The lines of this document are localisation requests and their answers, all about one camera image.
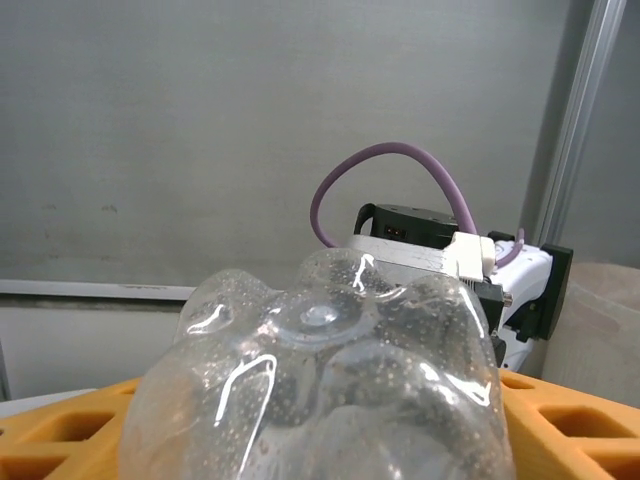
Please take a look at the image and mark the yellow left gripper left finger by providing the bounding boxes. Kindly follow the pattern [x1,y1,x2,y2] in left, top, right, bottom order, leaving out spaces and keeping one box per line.
[0,377,146,480]

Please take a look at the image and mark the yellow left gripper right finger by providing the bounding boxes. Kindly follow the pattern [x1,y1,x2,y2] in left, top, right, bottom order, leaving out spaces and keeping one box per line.
[497,369,640,480]

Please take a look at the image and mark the clear Pepsi bottle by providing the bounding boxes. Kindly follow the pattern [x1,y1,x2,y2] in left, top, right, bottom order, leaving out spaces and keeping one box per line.
[118,248,516,480]

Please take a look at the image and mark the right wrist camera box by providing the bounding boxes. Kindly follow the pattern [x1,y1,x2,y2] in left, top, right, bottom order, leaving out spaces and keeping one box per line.
[335,230,497,291]

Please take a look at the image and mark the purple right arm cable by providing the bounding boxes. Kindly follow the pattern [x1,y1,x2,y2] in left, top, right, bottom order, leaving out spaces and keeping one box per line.
[309,141,527,269]

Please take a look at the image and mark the aluminium frame post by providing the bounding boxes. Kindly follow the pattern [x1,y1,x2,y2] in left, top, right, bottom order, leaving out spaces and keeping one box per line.
[532,0,629,246]

